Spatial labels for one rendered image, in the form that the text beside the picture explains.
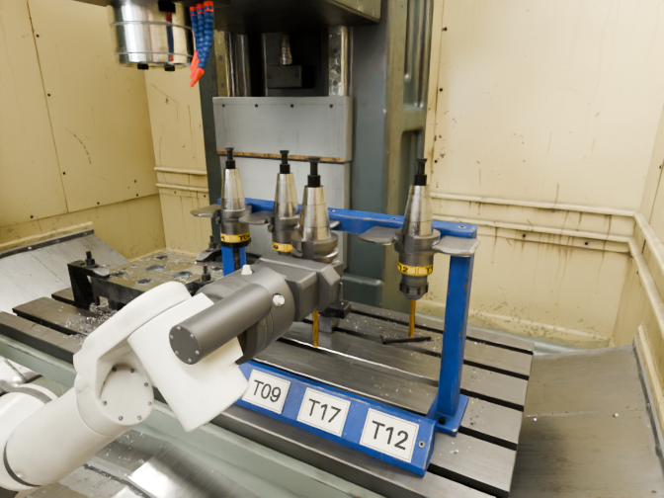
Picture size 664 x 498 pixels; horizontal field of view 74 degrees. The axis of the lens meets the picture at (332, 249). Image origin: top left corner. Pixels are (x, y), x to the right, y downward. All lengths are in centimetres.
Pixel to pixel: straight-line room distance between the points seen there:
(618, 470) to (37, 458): 82
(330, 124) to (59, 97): 120
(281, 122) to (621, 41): 97
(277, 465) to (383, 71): 97
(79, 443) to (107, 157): 181
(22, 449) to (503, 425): 65
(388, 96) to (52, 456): 107
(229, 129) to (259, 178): 18
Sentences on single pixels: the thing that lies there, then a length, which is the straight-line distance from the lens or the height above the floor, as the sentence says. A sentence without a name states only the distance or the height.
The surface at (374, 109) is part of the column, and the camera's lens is 128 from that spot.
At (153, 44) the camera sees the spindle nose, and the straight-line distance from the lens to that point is 99.
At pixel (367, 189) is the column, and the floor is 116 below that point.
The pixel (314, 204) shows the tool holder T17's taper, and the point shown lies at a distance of 56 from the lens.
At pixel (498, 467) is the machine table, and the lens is 74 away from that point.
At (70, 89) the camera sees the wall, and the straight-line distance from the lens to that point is 214.
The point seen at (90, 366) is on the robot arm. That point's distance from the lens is 45.
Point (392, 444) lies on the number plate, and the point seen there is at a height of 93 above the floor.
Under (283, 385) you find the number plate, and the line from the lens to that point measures 77.
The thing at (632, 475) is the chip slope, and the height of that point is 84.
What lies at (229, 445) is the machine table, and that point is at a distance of 81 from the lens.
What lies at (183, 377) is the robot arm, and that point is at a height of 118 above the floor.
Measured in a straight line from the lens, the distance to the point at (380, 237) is 63.
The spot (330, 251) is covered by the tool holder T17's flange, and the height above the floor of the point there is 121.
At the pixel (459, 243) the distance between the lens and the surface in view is 62.
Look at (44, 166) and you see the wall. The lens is 208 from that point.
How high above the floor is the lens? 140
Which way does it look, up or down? 18 degrees down
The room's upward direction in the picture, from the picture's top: straight up
